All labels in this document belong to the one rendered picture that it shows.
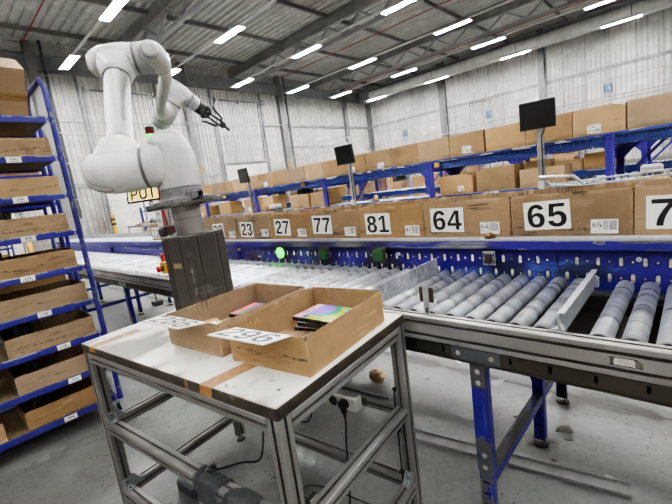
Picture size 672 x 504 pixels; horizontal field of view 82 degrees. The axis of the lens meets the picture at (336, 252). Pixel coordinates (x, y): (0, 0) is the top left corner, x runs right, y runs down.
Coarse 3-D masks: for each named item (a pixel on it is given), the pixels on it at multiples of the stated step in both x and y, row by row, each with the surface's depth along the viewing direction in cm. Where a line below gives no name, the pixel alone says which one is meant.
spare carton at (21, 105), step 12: (0, 60) 199; (12, 60) 205; (0, 72) 193; (12, 72) 196; (24, 72) 200; (0, 84) 196; (12, 84) 199; (24, 84) 202; (0, 96) 199; (12, 96) 202; (24, 96) 205; (0, 108) 201; (12, 108) 204; (24, 108) 208
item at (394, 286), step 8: (424, 264) 166; (432, 264) 171; (408, 272) 156; (416, 272) 161; (424, 272) 166; (432, 272) 171; (392, 280) 148; (400, 280) 152; (408, 280) 156; (416, 280) 161; (424, 280) 166; (376, 288) 141; (384, 288) 144; (392, 288) 148; (400, 288) 152; (408, 288) 157; (384, 296) 145; (392, 296) 148
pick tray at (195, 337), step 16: (240, 288) 149; (256, 288) 154; (272, 288) 148; (288, 288) 143; (304, 288) 137; (208, 304) 138; (224, 304) 143; (240, 304) 149; (224, 320) 141; (176, 336) 124; (192, 336) 117; (208, 336) 112; (208, 352) 114; (224, 352) 110
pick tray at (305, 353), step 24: (312, 288) 135; (336, 288) 130; (264, 312) 117; (288, 312) 126; (360, 312) 109; (312, 336) 92; (336, 336) 100; (360, 336) 109; (240, 360) 105; (264, 360) 99; (288, 360) 94; (312, 360) 92
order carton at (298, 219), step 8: (320, 208) 267; (272, 216) 258; (280, 216) 252; (288, 216) 247; (296, 216) 242; (304, 216) 237; (272, 224) 260; (296, 224) 244; (304, 224) 239; (272, 232) 262; (296, 232) 245
